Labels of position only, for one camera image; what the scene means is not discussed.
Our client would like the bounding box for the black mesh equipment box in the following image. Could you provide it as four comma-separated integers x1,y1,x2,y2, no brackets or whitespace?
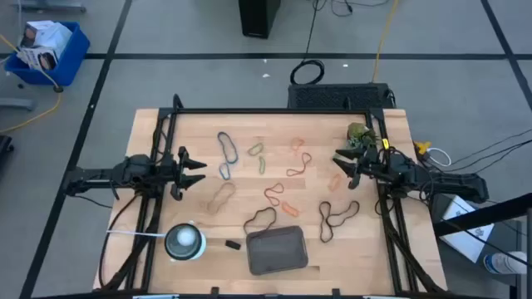
287,82,397,110

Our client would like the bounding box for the large blue rubber band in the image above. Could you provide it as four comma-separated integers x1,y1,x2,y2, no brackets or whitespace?
216,131,239,165

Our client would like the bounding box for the black metal bar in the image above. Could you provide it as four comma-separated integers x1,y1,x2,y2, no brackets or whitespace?
431,192,532,238

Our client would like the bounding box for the looped white cable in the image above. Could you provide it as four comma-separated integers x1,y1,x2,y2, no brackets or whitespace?
426,146,453,168

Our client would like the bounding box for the yellow floor cable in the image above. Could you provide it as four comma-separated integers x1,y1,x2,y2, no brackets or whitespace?
0,32,64,135

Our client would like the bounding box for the white plastic bottle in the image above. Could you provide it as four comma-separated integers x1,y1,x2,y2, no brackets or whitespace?
482,250,529,276

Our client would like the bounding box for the large white cardboard box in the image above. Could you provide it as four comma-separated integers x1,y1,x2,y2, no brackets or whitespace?
19,20,73,56

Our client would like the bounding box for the small printed white box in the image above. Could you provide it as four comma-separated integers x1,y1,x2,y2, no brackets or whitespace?
16,47,60,71

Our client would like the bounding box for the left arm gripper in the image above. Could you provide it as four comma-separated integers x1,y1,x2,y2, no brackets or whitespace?
160,145,208,201

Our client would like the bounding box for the black hanging cable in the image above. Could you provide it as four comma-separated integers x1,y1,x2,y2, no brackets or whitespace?
305,0,320,61

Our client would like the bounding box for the red rubber band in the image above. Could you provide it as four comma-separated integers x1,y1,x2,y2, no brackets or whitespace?
264,182,286,208

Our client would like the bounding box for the blue plastic crate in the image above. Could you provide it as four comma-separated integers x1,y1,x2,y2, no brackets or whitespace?
3,21,91,87

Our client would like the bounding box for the large tan rubber band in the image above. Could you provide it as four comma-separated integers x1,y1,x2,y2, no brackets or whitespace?
205,181,238,216

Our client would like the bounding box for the flat white box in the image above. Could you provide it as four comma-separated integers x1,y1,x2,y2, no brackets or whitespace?
439,194,496,264

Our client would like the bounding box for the yellow hanging cable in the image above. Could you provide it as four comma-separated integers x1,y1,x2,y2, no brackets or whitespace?
371,0,400,84

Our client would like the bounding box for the reddish brown rubber band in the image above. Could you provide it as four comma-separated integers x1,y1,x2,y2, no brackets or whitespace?
285,151,313,178

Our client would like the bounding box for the black computer tower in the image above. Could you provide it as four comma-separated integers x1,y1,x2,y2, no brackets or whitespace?
238,0,282,40

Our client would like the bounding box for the yellow clip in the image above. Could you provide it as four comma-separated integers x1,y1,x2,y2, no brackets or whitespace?
412,140,432,156

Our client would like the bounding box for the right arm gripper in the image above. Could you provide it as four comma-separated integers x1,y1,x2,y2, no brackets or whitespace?
332,143,382,190

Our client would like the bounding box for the grey metal stand base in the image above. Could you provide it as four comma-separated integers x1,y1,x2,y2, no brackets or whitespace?
12,0,87,14
0,96,37,112

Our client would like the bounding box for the white and dark cylinder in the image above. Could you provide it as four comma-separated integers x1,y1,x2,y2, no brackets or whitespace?
164,222,208,262

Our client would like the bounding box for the small spiky green plant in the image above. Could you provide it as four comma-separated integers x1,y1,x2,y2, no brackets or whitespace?
347,121,379,150

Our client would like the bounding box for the dark brown rubber band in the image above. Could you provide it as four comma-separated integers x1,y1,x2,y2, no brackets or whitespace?
242,206,278,236

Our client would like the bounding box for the coiled black cable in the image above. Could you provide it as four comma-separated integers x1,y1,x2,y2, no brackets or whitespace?
289,59,326,86

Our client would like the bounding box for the long black cable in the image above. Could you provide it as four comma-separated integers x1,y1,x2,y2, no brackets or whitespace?
451,140,532,169
451,128,532,166

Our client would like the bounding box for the translucent grey plastic bin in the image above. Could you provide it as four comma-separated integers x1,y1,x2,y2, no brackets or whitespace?
245,225,310,277

